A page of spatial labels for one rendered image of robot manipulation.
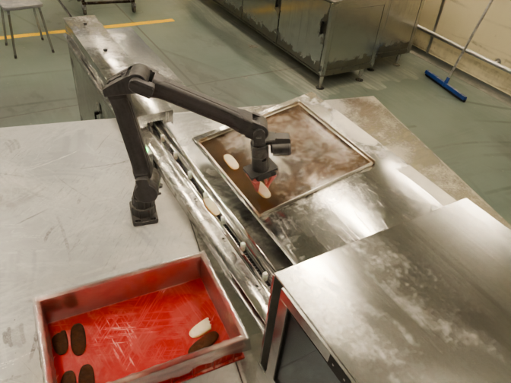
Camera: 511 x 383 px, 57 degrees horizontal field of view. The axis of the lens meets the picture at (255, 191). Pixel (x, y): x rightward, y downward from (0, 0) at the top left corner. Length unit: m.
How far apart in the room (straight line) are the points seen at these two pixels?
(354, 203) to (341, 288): 0.81
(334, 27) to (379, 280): 3.53
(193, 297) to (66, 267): 0.41
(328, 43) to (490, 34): 1.69
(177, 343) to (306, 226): 0.55
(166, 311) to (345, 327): 0.70
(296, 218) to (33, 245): 0.85
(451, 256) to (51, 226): 1.24
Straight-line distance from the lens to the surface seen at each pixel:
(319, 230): 1.54
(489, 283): 0.99
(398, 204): 1.65
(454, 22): 5.48
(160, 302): 1.42
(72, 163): 1.98
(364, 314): 0.84
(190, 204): 1.66
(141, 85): 1.35
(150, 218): 1.65
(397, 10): 4.95
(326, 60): 4.36
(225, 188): 1.80
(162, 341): 1.34
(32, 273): 1.57
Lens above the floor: 1.94
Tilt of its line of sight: 39 degrees down
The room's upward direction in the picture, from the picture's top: 6 degrees clockwise
